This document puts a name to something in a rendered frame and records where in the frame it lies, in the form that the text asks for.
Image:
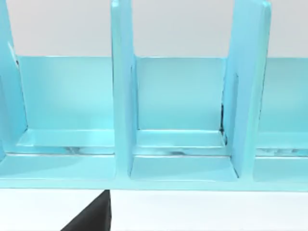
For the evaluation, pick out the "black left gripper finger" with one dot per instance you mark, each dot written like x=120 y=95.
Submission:
x=96 y=214

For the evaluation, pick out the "light blue rack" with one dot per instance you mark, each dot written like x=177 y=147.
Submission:
x=72 y=96

